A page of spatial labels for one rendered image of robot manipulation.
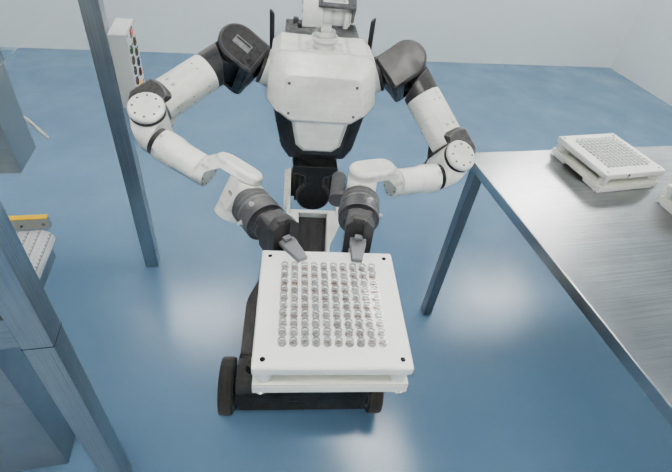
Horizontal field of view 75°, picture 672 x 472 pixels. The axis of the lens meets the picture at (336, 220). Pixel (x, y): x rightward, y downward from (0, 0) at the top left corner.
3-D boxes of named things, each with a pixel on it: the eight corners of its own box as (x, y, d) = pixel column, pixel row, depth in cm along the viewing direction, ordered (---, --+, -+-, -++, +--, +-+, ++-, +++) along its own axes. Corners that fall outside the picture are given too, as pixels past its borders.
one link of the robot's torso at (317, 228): (279, 316, 140) (285, 172, 145) (334, 317, 142) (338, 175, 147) (279, 323, 125) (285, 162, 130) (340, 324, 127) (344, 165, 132)
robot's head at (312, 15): (301, 30, 109) (303, -9, 103) (342, 34, 110) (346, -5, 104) (301, 39, 104) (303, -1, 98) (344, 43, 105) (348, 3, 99)
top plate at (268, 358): (412, 375, 68) (415, 368, 67) (250, 376, 65) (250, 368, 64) (389, 260, 86) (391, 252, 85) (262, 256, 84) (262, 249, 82)
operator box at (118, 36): (146, 88, 173) (133, 18, 156) (141, 108, 161) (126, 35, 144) (129, 88, 172) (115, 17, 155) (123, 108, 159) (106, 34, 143)
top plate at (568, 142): (610, 137, 164) (613, 132, 163) (663, 175, 146) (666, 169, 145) (556, 140, 158) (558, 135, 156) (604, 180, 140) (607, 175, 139)
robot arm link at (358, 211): (387, 223, 84) (386, 187, 93) (337, 217, 84) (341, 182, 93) (377, 270, 91) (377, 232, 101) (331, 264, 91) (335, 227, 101)
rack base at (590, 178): (604, 149, 167) (607, 143, 166) (654, 187, 150) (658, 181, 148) (550, 152, 161) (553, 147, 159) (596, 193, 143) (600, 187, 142)
